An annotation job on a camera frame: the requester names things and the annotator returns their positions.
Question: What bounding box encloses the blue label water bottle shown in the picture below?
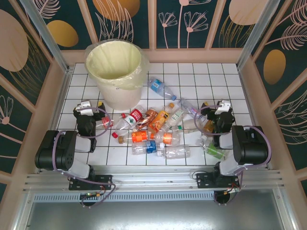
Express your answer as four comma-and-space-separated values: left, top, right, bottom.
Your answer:
146, 77, 177, 101

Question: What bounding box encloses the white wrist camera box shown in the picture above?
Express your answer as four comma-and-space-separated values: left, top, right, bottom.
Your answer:
79, 101, 94, 115
215, 100, 231, 115

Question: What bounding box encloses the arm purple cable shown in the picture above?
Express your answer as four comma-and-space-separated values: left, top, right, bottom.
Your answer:
52, 106, 116, 209
193, 104, 272, 207

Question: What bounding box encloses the aluminium side rail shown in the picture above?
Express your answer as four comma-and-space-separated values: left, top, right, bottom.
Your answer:
35, 67, 75, 174
236, 66, 275, 171

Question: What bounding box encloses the crushed clear bottle blue label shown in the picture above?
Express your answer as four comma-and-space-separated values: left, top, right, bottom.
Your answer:
131, 140, 165, 155

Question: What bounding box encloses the orange label bottle orange cap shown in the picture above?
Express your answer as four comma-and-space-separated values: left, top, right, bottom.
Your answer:
118, 130, 151, 144

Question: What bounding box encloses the clear bottle orange band label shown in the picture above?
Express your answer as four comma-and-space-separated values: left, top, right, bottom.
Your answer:
148, 130, 182, 146

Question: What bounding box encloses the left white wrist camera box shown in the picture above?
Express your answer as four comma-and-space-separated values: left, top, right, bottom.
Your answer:
79, 101, 94, 115

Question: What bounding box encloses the small clear bottle orange cap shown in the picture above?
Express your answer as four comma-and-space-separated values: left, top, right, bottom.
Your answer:
163, 102, 176, 115

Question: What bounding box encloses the aluminium frame post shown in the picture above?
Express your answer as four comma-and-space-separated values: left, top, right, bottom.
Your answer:
19, 0, 74, 75
236, 0, 280, 70

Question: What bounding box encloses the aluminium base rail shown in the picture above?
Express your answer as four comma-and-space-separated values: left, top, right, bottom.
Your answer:
23, 165, 287, 194

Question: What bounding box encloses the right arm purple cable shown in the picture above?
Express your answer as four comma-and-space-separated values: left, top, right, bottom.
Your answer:
193, 104, 272, 207

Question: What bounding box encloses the milky white plastic bottle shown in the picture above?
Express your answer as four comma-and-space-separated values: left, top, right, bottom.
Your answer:
182, 118, 204, 135

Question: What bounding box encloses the amber tinted plastic bottle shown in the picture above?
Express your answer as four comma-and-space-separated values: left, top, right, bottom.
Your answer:
203, 119, 214, 134

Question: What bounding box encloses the crushed bottle green label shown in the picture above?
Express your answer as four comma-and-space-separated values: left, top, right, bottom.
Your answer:
196, 135, 227, 160

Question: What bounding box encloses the crushed copper brown bottle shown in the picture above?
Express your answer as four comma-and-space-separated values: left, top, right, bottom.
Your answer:
135, 107, 159, 131

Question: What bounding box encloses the clear bottle small red label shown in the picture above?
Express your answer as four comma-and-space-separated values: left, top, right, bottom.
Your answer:
100, 113, 127, 129

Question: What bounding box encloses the clear unlabelled bottle white cap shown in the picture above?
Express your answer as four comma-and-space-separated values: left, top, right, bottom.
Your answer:
157, 145, 191, 159

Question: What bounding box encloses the grey slotted cable duct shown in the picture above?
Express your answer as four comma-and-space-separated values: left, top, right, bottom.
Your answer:
32, 193, 216, 202

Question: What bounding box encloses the orange juice bottle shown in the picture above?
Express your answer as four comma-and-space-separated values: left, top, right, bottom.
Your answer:
147, 110, 170, 134

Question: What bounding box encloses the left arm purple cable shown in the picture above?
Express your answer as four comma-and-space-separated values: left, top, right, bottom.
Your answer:
52, 106, 116, 209

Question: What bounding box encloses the bottle red white green label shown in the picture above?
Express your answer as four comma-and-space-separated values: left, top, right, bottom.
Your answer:
112, 105, 144, 139

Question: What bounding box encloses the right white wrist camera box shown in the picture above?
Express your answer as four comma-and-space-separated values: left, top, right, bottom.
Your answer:
215, 100, 231, 115

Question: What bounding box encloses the grey sheet metal panel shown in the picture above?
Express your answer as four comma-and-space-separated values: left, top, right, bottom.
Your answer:
14, 200, 295, 230

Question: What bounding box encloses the clear bottle purple print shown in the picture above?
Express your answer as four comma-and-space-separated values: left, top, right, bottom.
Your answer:
179, 97, 204, 118

